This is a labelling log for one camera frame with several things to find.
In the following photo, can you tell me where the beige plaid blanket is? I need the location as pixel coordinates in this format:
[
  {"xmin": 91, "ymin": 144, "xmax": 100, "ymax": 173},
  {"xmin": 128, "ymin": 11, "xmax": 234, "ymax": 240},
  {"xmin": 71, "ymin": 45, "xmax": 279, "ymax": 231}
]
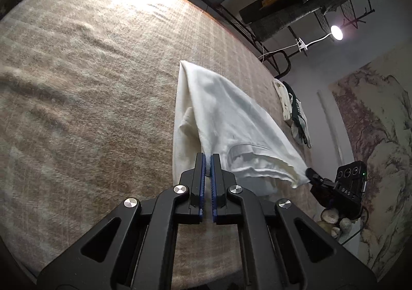
[{"xmin": 0, "ymin": 0, "xmax": 346, "ymax": 281}]

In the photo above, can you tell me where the dark shelf with items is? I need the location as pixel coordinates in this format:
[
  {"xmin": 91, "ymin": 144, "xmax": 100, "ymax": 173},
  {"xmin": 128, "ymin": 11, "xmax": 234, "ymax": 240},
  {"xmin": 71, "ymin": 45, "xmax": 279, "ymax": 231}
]
[{"xmin": 240, "ymin": 0, "xmax": 367, "ymax": 42}]

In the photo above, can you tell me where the white lamp cable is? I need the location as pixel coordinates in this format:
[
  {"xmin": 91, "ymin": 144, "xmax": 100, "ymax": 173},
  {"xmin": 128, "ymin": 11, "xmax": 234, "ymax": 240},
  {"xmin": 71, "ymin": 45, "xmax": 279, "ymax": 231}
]
[{"xmin": 257, "ymin": 45, "xmax": 300, "ymax": 62}]

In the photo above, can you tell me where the cream folded garment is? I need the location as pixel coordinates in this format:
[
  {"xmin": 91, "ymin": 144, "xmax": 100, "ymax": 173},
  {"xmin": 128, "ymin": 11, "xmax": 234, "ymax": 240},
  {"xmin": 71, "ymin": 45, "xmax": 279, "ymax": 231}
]
[{"xmin": 273, "ymin": 79, "xmax": 294, "ymax": 122}]

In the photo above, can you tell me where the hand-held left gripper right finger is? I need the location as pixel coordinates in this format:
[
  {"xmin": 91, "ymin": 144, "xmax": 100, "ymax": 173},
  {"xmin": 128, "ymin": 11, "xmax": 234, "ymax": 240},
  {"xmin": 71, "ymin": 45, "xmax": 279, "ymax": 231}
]
[{"xmin": 210, "ymin": 153, "xmax": 377, "ymax": 290}]

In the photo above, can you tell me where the dark green folded garment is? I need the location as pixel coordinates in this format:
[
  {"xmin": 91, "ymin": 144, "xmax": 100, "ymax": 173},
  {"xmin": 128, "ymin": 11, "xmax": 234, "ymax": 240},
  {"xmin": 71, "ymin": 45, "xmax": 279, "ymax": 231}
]
[{"xmin": 283, "ymin": 81, "xmax": 312, "ymax": 149}]

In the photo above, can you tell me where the black metal bed frame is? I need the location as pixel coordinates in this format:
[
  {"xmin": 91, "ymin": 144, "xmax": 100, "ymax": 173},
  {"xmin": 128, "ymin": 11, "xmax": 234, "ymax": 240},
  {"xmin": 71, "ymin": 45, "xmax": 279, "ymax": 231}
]
[{"xmin": 262, "ymin": 52, "xmax": 292, "ymax": 79}]

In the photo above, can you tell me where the landscape wall mural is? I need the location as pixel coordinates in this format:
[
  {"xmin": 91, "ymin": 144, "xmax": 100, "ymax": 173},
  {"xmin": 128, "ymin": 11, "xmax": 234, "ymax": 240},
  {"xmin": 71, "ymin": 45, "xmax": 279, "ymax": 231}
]
[{"xmin": 331, "ymin": 63, "xmax": 412, "ymax": 278}]

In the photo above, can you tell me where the person's right hand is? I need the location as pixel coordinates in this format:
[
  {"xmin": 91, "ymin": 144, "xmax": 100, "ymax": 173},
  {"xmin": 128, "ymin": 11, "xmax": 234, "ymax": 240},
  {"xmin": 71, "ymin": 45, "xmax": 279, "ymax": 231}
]
[{"xmin": 317, "ymin": 208, "xmax": 353, "ymax": 239}]

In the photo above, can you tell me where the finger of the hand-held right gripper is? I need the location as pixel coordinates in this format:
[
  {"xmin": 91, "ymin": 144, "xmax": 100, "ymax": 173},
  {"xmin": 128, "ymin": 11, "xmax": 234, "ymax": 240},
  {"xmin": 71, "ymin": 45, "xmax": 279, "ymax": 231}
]
[{"xmin": 305, "ymin": 168, "xmax": 337, "ymax": 189}]

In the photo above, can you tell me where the white t-shirt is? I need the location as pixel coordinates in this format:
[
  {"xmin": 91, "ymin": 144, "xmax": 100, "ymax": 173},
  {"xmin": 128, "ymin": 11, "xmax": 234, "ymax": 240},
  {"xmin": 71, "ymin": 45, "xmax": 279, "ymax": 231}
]
[{"xmin": 173, "ymin": 60, "xmax": 310, "ymax": 195}]

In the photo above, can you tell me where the white clip lamp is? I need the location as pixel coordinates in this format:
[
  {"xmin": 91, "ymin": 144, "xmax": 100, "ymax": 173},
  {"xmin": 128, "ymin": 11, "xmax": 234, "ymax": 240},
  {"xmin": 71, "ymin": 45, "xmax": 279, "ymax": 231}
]
[{"xmin": 296, "ymin": 24, "xmax": 344, "ymax": 55}]

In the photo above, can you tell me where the black metal clothes rack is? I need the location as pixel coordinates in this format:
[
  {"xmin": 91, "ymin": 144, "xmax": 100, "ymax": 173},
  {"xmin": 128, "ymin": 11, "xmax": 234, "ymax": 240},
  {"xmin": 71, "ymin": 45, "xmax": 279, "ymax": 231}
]
[{"xmin": 121, "ymin": 0, "xmax": 375, "ymax": 79}]

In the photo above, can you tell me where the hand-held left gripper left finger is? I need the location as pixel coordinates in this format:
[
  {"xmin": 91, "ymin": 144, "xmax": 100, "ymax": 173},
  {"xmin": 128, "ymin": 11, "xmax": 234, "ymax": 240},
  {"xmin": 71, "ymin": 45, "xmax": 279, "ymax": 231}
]
[{"xmin": 37, "ymin": 152, "xmax": 207, "ymax": 290}]

